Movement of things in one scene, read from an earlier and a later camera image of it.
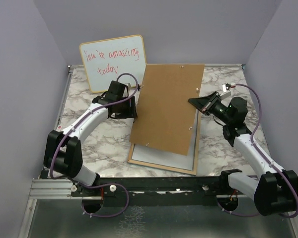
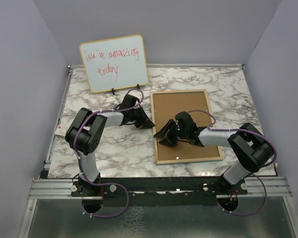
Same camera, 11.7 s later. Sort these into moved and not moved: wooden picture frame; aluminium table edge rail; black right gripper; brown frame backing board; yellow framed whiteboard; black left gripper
Moved: black right gripper; black left gripper; wooden picture frame; brown frame backing board
Not moved: yellow framed whiteboard; aluminium table edge rail
